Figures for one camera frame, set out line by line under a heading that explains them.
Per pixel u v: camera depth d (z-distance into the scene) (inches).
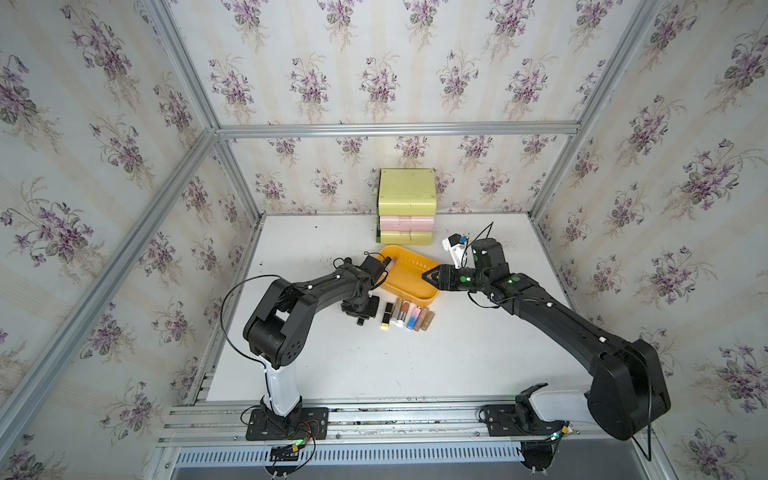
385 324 35.5
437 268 29.1
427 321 35.6
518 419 27.0
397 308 36.5
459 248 29.1
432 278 31.8
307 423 28.6
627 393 15.7
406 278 40.0
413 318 35.6
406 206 36.8
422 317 35.6
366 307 31.6
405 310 36.5
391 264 40.9
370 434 28.3
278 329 19.1
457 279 28.0
